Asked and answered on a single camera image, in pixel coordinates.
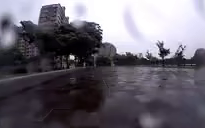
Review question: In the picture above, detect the grey domed building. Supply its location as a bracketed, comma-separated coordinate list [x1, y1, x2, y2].
[98, 42, 118, 58]

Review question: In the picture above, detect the distant dark hedge line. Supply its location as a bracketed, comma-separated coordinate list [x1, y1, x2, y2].
[95, 51, 205, 67]

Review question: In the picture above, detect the group of large dark trees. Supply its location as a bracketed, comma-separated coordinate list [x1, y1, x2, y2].
[19, 20, 104, 69]

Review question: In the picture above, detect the wet dark paved plaza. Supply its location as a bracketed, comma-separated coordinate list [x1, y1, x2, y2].
[0, 65, 205, 128]

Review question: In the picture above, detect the slender tree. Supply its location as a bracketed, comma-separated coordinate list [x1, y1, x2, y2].
[155, 40, 171, 66]
[173, 43, 187, 66]

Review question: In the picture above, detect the tall grey apartment building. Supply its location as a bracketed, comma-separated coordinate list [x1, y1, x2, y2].
[37, 3, 70, 31]

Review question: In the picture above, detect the low pale building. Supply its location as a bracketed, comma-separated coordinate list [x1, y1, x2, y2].
[13, 25, 41, 60]

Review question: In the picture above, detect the dark hedge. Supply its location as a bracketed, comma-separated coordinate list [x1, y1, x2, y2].
[0, 48, 41, 75]

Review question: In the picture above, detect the rounded dark tree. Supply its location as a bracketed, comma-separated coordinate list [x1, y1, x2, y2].
[192, 47, 205, 66]

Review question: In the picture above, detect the pale low kerb wall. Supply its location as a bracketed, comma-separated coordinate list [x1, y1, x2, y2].
[0, 67, 86, 87]

